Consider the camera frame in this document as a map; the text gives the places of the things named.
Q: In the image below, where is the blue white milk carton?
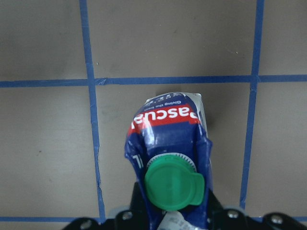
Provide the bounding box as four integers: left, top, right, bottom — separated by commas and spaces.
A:
125, 92, 212, 230

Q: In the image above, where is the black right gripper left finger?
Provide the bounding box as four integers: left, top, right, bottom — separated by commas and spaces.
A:
63, 182, 149, 230

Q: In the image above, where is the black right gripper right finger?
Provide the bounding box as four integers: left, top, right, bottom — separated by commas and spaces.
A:
207, 190, 307, 230

